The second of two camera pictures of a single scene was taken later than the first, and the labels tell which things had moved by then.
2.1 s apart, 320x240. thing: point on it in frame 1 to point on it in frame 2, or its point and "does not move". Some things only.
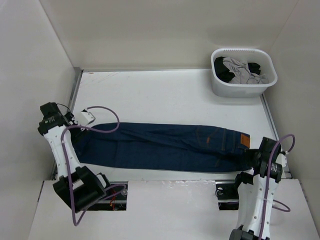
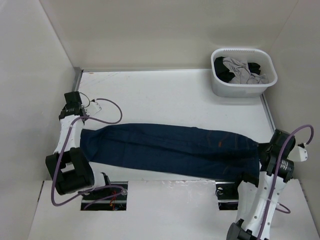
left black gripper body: [72, 121] to [82, 107]
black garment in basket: [224, 74] does not move
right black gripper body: [250, 153] to [263, 146]
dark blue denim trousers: [161, 147] does not move
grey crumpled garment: [242, 73] does not move
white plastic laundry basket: [241, 73] does not move
